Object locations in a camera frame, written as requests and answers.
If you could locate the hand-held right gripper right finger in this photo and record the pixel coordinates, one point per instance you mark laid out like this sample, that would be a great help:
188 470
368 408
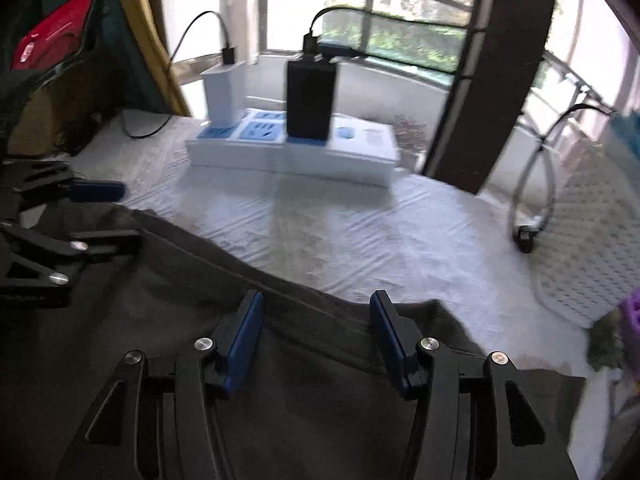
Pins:
392 345

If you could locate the balcony railing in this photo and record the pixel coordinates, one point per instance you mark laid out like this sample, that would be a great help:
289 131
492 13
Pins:
369 10

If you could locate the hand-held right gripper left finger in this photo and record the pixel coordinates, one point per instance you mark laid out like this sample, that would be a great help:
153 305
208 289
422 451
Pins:
247 340

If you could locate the cardboard box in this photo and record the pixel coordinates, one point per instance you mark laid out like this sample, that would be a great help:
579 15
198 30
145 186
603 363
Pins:
35 115

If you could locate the black charger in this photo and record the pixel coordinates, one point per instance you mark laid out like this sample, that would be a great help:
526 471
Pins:
310 100

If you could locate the small green toy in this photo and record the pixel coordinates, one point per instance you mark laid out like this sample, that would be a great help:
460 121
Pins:
605 345

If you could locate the white power strip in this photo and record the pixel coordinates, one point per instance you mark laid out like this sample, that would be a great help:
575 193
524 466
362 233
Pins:
300 160

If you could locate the white table cover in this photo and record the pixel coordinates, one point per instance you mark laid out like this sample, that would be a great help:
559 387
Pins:
375 240

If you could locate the white perforated basket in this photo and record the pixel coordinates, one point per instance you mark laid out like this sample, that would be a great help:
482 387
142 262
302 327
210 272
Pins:
585 260

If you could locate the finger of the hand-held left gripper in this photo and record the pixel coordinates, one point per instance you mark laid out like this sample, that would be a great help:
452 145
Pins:
100 242
97 191

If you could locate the tablet with red screen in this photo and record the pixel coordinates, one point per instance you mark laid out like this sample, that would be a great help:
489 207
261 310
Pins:
55 35

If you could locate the purple toy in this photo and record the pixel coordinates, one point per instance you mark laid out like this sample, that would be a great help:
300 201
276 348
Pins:
631 320

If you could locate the teal curtain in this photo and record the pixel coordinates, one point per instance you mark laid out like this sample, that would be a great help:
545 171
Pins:
120 60

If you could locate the dark window frame post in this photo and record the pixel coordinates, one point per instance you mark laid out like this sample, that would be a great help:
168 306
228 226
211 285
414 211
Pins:
500 85

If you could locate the grey t-shirt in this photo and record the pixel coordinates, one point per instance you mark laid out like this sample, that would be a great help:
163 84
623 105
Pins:
310 385

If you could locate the white charger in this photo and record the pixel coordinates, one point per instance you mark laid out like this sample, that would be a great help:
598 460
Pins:
222 95

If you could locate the yellow curtain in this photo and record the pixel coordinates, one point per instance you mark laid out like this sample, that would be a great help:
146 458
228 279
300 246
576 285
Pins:
150 35

